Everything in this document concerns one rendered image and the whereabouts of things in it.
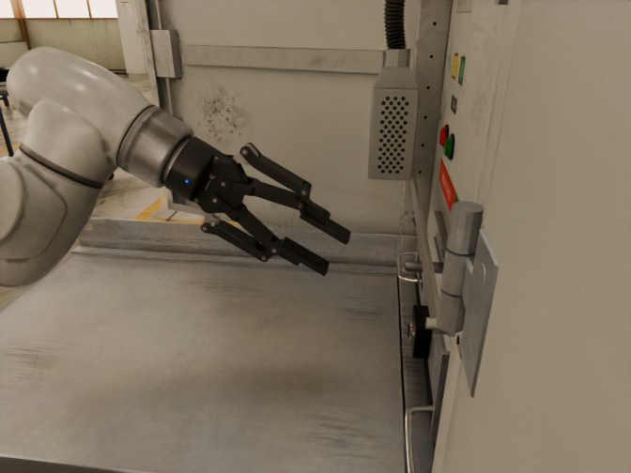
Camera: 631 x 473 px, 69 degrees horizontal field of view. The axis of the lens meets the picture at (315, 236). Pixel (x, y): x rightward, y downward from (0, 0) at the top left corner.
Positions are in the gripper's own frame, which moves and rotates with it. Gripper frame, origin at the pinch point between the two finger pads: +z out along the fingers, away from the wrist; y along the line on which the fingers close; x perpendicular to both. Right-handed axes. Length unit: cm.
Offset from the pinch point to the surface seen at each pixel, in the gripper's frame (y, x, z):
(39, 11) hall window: 385, -1109, -745
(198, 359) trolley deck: 24.1, 4.1, -5.3
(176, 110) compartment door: 15, -54, -39
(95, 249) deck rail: 41, -26, -35
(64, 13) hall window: 356, -1109, -687
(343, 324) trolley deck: 14.0, -7.3, 12.0
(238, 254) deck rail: 25.4, -27.7, -8.6
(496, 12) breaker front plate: -31.9, 6.8, 1.1
